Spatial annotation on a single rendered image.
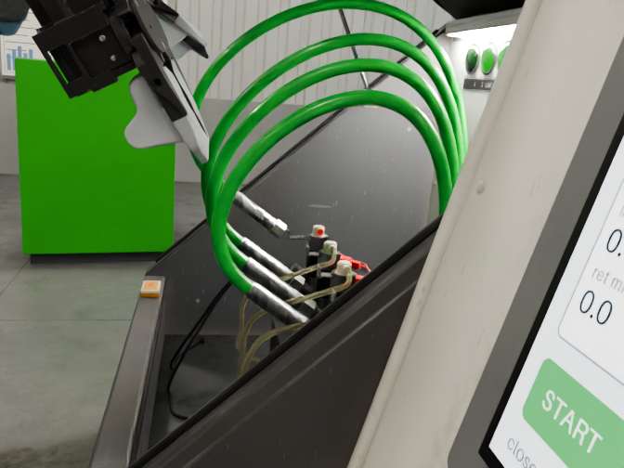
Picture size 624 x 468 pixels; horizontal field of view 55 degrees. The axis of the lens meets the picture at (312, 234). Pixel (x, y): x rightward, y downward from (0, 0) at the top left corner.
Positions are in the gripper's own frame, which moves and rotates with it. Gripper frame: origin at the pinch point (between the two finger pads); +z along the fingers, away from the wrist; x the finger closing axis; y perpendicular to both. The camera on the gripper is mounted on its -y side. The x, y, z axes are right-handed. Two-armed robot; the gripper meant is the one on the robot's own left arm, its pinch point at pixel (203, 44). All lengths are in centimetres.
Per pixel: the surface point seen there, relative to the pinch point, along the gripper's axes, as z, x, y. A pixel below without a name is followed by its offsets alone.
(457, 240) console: 33, 57, 11
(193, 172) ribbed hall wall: -42, -636, 14
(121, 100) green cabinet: -77, -298, 5
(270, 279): 26.2, 33.4, 22.9
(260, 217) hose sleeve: 22.2, 18.4, 17.8
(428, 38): 26.7, 22.4, -13.5
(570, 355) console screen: 35, 72, 15
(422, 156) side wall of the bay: 42.5, -13.2, -9.6
